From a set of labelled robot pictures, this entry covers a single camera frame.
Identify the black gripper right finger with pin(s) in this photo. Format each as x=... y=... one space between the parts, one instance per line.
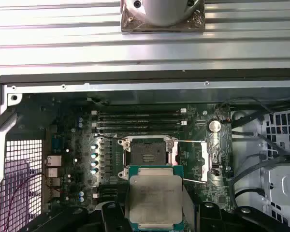
x=209 y=217

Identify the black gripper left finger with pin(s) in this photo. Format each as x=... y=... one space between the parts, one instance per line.
x=112 y=217

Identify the CPU with silver top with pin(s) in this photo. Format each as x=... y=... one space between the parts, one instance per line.
x=154 y=200

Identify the metal socket cover frame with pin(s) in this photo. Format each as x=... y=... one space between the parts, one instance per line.
x=205 y=159

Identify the RAM slot with white clips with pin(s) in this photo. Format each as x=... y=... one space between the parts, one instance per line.
x=140 y=124
x=108 y=193
x=140 y=112

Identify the RAM slot with black clips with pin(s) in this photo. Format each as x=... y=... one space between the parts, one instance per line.
x=140 y=118
x=140 y=130
x=108 y=188

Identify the CPU socket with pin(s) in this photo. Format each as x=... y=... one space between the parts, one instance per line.
x=147 y=149

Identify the silver rear port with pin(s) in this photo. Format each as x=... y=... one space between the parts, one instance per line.
x=52 y=173
x=53 y=161

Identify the silver perforated disk bay cage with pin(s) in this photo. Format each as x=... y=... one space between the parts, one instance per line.
x=280 y=183

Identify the round silver coin battery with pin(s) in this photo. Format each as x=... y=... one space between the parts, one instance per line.
x=214 y=126

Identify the green motherboard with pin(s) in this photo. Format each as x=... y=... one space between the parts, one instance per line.
x=195 y=116

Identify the black and silver PC case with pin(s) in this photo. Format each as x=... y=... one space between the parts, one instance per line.
x=135 y=78

